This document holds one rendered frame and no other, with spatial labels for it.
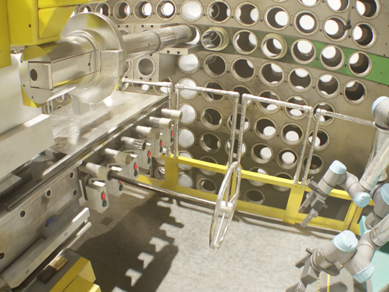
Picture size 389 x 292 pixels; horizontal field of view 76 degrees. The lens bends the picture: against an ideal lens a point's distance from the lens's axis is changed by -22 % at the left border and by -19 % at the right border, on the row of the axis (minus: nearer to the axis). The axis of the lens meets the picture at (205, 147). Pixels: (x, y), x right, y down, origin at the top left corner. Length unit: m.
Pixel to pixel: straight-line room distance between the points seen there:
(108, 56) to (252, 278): 1.66
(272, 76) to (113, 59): 2.68
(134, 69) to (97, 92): 1.82
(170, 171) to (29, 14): 2.00
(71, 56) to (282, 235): 2.04
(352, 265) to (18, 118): 1.32
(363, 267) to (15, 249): 1.37
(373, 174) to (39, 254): 1.50
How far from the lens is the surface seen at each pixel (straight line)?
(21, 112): 1.26
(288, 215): 2.58
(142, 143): 1.71
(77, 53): 1.09
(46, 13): 0.97
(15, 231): 1.37
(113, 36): 1.15
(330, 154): 3.19
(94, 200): 1.61
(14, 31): 1.09
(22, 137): 1.21
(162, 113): 2.18
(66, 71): 1.05
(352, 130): 3.11
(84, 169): 1.55
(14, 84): 1.26
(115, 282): 2.08
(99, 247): 2.32
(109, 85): 1.19
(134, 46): 1.45
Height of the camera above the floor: 1.63
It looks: 27 degrees down
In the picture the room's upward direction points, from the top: 4 degrees clockwise
